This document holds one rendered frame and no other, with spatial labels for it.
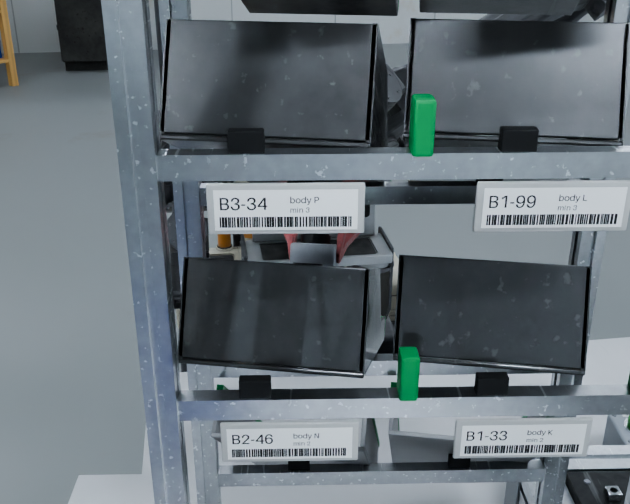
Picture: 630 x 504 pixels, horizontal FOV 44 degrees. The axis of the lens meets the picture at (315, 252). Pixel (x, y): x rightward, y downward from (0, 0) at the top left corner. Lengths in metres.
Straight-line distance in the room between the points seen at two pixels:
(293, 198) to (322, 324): 0.13
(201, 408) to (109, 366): 2.57
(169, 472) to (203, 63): 0.26
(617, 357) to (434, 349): 0.96
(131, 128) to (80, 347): 2.81
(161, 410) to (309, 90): 0.22
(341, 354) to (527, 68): 0.22
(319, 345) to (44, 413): 2.38
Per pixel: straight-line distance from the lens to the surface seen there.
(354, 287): 0.53
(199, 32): 0.50
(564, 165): 0.46
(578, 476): 1.03
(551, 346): 0.56
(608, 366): 1.47
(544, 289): 0.56
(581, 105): 0.50
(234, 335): 0.55
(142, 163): 0.44
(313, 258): 0.76
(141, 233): 0.46
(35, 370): 3.13
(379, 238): 1.42
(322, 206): 0.44
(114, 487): 1.16
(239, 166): 0.44
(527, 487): 1.02
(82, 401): 2.91
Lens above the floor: 1.60
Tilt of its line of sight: 24 degrees down
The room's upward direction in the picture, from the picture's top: straight up
